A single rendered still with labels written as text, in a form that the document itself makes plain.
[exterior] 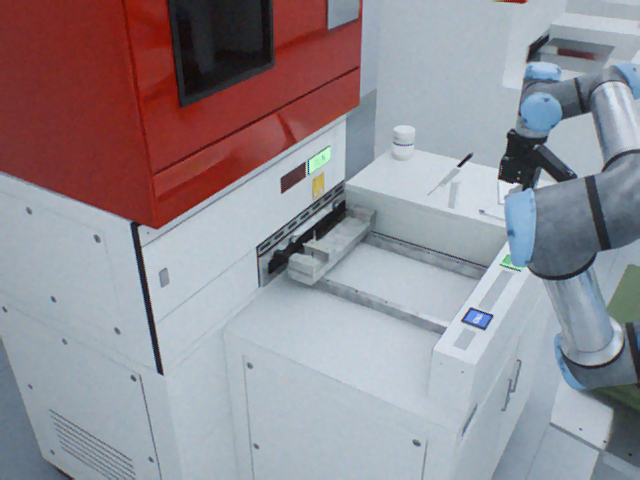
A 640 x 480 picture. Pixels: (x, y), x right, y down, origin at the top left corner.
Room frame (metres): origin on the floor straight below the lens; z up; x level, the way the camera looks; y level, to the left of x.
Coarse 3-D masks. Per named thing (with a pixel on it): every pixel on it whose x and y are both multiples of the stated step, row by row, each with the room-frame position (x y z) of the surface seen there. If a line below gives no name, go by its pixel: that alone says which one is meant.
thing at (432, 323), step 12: (324, 288) 1.38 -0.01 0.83; (336, 288) 1.37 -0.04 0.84; (348, 288) 1.36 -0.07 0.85; (360, 300) 1.33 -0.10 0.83; (372, 300) 1.31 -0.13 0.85; (384, 300) 1.31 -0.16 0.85; (384, 312) 1.29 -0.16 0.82; (396, 312) 1.27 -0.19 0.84; (408, 312) 1.26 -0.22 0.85; (420, 312) 1.26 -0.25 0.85; (420, 324) 1.24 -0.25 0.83; (432, 324) 1.22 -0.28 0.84; (444, 324) 1.21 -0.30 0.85
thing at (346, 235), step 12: (348, 216) 1.68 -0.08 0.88; (336, 228) 1.62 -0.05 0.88; (348, 228) 1.62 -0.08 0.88; (360, 228) 1.62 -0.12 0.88; (372, 228) 1.66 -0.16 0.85; (324, 240) 1.55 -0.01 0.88; (336, 240) 1.55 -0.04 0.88; (348, 240) 1.55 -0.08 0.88; (336, 252) 1.49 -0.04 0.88; (324, 264) 1.43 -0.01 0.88; (288, 276) 1.40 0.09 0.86; (300, 276) 1.38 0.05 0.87; (312, 276) 1.37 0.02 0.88
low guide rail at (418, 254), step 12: (360, 240) 1.63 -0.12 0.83; (372, 240) 1.61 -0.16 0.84; (384, 240) 1.60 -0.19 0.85; (396, 252) 1.57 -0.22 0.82; (408, 252) 1.55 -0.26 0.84; (420, 252) 1.53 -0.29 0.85; (432, 252) 1.53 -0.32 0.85; (432, 264) 1.51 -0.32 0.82; (444, 264) 1.49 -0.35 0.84; (456, 264) 1.47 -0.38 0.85; (468, 264) 1.47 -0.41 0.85; (468, 276) 1.45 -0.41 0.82; (480, 276) 1.43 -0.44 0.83
